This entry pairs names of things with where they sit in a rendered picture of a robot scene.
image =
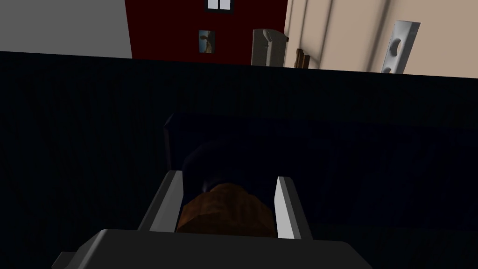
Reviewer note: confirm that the white slab with holes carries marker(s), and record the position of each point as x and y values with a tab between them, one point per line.
399	46

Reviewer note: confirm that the white framed window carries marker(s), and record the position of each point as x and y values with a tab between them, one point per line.
219	5

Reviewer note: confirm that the brown wooden chair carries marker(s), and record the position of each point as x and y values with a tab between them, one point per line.
301	59

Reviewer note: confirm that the brown bread loaf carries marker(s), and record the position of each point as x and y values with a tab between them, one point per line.
227	213

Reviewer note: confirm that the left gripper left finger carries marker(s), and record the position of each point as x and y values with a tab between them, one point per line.
163	209

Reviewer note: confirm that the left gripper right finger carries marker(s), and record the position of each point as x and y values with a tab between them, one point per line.
286	209

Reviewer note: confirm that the dark blue box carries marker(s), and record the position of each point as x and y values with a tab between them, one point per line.
317	157

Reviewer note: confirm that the small framed wall picture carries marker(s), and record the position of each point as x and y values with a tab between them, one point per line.
206	41

